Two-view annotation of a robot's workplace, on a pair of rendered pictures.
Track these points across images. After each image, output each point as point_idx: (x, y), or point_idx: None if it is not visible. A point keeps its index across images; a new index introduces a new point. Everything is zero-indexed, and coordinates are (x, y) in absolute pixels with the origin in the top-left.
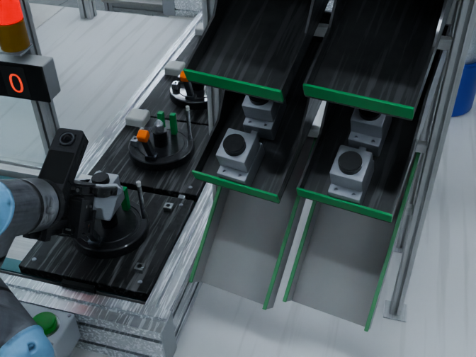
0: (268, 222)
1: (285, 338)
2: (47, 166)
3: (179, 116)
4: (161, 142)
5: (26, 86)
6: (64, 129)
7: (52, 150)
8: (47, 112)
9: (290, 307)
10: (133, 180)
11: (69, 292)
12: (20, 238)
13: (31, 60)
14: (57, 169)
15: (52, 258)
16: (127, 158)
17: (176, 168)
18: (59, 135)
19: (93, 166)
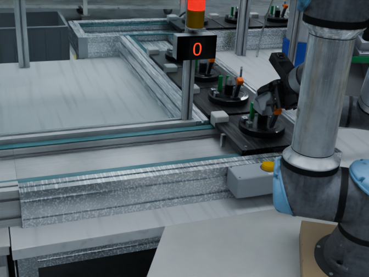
0: (353, 90)
1: (363, 158)
2: (284, 67)
3: (210, 86)
4: (231, 90)
5: (203, 49)
6: (274, 52)
7: (279, 61)
8: (194, 73)
9: (348, 149)
10: (235, 111)
11: (281, 153)
12: (202, 154)
13: (205, 33)
14: (289, 68)
15: (253, 143)
16: (215, 105)
17: (247, 103)
18: (276, 54)
19: (200, 112)
